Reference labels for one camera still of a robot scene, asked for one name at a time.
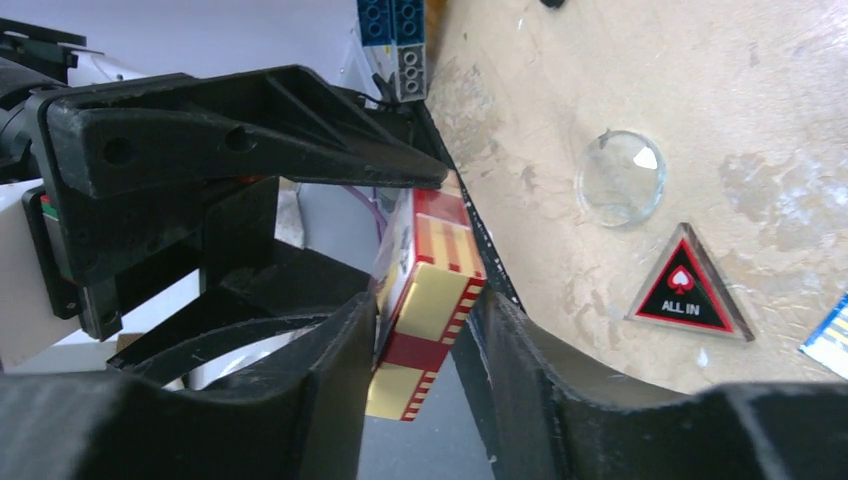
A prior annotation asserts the grey toy brick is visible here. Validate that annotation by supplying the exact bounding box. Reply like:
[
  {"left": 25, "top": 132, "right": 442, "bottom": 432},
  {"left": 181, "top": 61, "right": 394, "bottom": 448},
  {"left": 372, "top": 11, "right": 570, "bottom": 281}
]
[{"left": 395, "top": 43, "right": 427, "bottom": 102}]

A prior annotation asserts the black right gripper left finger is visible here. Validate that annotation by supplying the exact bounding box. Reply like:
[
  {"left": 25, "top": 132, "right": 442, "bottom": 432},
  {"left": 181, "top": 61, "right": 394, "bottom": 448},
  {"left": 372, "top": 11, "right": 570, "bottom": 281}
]
[{"left": 1, "top": 293, "right": 376, "bottom": 479}]

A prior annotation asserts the red playing card deck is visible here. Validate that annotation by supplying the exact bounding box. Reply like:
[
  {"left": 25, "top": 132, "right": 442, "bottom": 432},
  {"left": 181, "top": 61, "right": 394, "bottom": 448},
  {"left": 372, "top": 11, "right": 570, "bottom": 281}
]
[{"left": 364, "top": 170, "right": 488, "bottom": 423}]

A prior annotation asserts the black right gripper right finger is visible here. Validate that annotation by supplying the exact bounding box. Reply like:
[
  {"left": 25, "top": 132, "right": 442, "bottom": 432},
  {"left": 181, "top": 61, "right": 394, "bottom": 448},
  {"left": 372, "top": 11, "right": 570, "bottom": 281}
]
[{"left": 476, "top": 291, "right": 847, "bottom": 479}]

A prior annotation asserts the blue playing card deck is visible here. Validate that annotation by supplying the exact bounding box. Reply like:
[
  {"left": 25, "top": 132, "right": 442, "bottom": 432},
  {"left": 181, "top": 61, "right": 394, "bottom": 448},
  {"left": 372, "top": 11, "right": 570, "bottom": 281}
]
[{"left": 799, "top": 294, "right": 848, "bottom": 379}]

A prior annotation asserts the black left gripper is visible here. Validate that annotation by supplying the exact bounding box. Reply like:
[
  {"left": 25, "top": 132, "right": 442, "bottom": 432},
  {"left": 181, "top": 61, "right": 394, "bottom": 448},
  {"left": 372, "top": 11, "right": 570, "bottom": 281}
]
[{"left": 19, "top": 65, "right": 448, "bottom": 375}]

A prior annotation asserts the triangular all in button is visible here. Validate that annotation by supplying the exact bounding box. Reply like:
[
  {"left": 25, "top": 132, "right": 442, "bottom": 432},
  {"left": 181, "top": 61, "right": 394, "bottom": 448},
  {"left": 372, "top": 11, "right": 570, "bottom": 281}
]
[{"left": 625, "top": 222, "right": 755, "bottom": 342}]

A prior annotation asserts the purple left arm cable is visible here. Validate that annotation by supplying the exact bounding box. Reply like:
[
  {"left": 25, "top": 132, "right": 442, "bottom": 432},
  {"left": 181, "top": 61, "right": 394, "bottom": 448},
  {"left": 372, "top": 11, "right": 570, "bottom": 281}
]
[{"left": 344, "top": 185, "right": 389, "bottom": 240}]

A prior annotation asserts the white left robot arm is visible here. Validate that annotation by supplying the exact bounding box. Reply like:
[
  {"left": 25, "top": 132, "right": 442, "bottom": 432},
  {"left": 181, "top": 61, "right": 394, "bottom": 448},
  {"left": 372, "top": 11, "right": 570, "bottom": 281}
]
[{"left": 1, "top": 20, "right": 448, "bottom": 341}]

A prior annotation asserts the blue toy brick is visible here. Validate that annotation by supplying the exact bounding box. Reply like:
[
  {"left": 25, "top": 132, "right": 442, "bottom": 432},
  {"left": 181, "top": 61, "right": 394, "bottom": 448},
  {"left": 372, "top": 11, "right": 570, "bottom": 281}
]
[{"left": 356, "top": 0, "right": 426, "bottom": 47}]

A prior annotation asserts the clear round dealer button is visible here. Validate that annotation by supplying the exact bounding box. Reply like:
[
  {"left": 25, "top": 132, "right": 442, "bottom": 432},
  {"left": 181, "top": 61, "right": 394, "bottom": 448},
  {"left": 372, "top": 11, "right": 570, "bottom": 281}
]
[{"left": 575, "top": 130, "right": 667, "bottom": 229}]

